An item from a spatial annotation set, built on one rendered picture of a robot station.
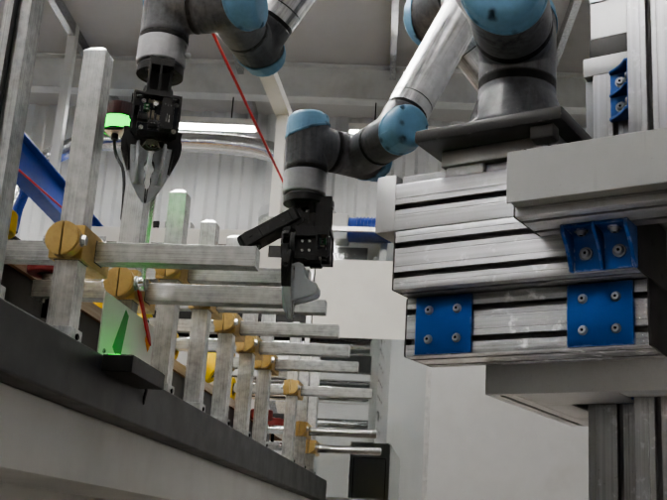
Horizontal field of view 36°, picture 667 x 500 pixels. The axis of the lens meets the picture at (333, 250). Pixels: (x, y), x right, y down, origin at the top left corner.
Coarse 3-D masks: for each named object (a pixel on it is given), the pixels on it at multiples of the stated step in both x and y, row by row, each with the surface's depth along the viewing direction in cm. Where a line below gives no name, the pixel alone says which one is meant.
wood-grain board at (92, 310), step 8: (8, 264) 174; (16, 264) 175; (24, 272) 178; (32, 280) 184; (88, 304) 209; (88, 312) 209; (96, 312) 214; (96, 320) 215; (176, 360) 273; (176, 368) 274; (184, 368) 281; (184, 376) 282; (208, 384) 309; (208, 392) 310; (232, 400) 342; (232, 408) 343
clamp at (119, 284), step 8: (112, 272) 169; (120, 272) 169; (128, 272) 169; (136, 272) 171; (104, 280) 169; (112, 280) 169; (120, 280) 168; (128, 280) 168; (112, 288) 168; (120, 288) 168; (128, 288) 168; (120, 296) 168; (128, 296) 170; (136, 296) 170; (144, 296) 174; (144, 304) 174; (152, 312) 179
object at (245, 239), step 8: (296, 208) 176; (280, 216) 175; (288, 216) 175; (296, 216) 174; (264, 224) 175; (272, 224) 175; (280, 224) 174; (288, 224) 174; (248, 232) 175; (256, 232) 174; (264, 232) 174; (272, 232) 174; (280, 232) 176; (240, 240) 175; (248, 240) 174; (256, 240) 174; (264, 240) 176; (272, 240) 177
